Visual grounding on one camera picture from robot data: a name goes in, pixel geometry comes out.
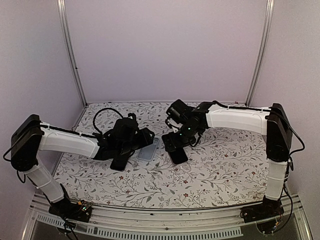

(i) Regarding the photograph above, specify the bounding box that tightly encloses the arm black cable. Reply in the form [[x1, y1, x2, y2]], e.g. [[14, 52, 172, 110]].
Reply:
[[90, 107, 123, 137], [284, 117, 306, 161]]

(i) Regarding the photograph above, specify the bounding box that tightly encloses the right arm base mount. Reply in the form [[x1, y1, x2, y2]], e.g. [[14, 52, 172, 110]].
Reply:
[[240, 198, 284, 223]]

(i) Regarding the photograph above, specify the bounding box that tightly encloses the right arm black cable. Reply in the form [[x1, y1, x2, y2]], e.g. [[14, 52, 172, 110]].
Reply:
[[284, 117, 306, 161]]

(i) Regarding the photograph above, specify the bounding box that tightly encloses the floral table mat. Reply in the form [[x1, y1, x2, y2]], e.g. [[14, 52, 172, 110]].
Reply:
[[51, 101, 283, 210]]

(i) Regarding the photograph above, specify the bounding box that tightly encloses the light blue phone case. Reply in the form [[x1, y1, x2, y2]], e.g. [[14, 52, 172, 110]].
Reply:
[[137, 137, 160, 162]]

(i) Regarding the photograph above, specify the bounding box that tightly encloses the front aluminium rail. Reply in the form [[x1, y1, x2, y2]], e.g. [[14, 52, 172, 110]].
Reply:
[[21, 193, 315, 240]]

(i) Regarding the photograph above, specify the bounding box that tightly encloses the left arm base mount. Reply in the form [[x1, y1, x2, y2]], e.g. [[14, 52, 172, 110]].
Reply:
[[48, 199, 92, 223]]

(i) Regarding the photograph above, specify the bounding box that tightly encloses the black purple phone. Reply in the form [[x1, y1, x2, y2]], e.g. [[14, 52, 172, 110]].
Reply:
[[168, 148, 188, 165]]

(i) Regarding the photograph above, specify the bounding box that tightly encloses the right aluminium frame post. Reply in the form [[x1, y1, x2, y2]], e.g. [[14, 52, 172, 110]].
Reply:
[[244, 0, 275, 106]]

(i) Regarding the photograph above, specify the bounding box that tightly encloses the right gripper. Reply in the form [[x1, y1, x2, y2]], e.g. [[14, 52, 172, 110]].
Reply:
[[164, 123, 200, 152]]

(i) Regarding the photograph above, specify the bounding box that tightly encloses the left aluminium frame post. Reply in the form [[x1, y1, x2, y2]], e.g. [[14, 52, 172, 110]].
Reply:
[[57, 0, 88, 108]]

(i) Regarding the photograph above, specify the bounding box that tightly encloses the left black phone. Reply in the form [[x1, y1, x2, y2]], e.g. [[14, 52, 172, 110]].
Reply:
[[110, 153, 131, 172]]

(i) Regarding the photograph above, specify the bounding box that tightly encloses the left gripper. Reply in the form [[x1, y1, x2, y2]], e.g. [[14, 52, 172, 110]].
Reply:
[[118, 127, 155, 157]]

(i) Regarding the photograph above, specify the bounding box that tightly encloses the aluminium frame post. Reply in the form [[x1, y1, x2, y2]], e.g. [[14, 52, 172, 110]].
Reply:
[[57, 0, 88, 108], [244, 0, 275, 106]]

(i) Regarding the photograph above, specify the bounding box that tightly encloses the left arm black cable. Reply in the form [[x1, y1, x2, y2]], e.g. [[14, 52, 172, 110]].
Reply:
[[90, 107, 123, 137]]

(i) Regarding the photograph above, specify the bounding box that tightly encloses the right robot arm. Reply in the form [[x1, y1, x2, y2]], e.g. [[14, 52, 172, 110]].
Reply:
[[161, 99, 293, 218]]

